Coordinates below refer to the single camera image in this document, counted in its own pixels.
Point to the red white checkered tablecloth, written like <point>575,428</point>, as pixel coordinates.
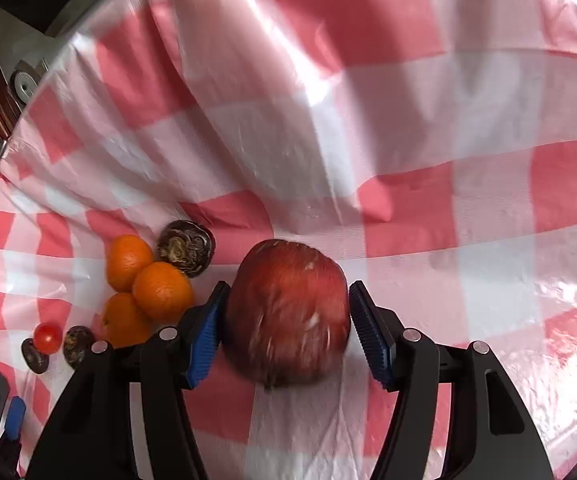
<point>418,110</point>

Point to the red apple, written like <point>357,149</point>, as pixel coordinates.
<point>286,315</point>

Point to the red tomato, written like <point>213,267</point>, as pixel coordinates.
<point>48,337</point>

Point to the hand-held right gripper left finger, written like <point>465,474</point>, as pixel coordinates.
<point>202,346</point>

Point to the orange mandarin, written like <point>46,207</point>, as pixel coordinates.
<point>122,324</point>
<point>162,292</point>
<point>129,261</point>

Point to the dark brown round fruit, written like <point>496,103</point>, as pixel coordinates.
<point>35,358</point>
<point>77,344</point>

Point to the dark wrinkled fruit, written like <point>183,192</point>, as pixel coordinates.
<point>187,248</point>

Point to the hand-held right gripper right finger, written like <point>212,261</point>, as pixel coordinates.
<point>371,341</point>

